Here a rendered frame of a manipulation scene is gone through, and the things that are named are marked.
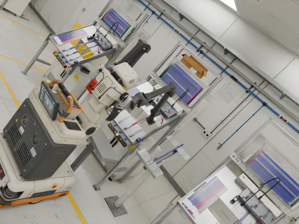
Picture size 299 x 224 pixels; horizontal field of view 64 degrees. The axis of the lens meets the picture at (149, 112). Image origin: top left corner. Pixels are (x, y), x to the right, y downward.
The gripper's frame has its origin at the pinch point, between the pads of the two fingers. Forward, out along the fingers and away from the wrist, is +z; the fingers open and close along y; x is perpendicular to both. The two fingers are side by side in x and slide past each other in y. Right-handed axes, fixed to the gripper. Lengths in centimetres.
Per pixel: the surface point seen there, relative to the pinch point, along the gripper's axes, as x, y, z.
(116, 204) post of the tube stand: 66, -43, 61
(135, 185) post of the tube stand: 43, -43, 36
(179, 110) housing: -39.4, -6.0, -10.8
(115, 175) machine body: 46, -11, 67
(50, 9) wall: -93, 533, 171
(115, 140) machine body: 27, 24, 47
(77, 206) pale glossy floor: 106, -30, 30
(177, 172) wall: -83, -33, 171
